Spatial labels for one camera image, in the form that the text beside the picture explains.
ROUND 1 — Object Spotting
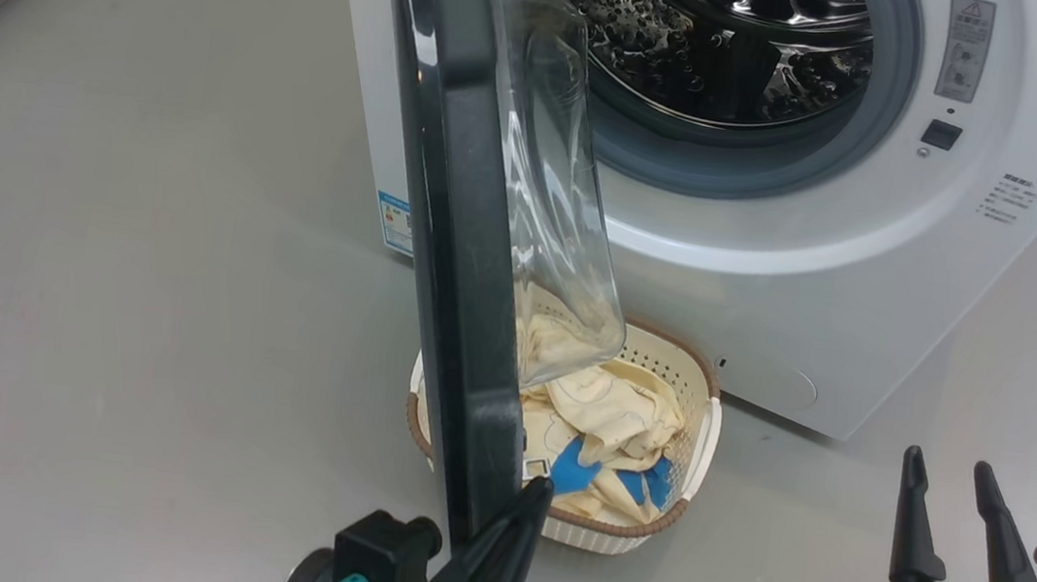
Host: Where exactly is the blue energy label sticker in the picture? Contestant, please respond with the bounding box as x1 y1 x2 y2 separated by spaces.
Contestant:
372 190 420 257

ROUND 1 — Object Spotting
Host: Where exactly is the washing machine door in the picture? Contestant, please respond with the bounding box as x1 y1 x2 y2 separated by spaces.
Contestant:
320 0 665 566

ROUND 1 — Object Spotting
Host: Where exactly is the grey warning sticker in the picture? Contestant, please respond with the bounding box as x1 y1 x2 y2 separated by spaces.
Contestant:
934 0 999 106

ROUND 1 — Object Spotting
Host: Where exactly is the cream perforated laundry basket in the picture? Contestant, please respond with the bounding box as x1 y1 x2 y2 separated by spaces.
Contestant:
392 294 732 567

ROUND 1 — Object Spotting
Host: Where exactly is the cream garment with blue patches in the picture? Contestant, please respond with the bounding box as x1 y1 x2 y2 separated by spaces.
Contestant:
508 406 684 531

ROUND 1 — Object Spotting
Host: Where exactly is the cream printed garment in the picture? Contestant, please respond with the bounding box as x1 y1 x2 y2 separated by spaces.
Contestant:
500 281 701 478

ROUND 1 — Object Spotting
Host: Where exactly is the stainless steel washing machine drum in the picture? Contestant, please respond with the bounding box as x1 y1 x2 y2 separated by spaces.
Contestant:
528 0 883 144

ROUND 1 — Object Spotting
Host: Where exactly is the white washing machine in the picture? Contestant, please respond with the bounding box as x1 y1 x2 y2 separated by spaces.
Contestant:
286 0 1037 464

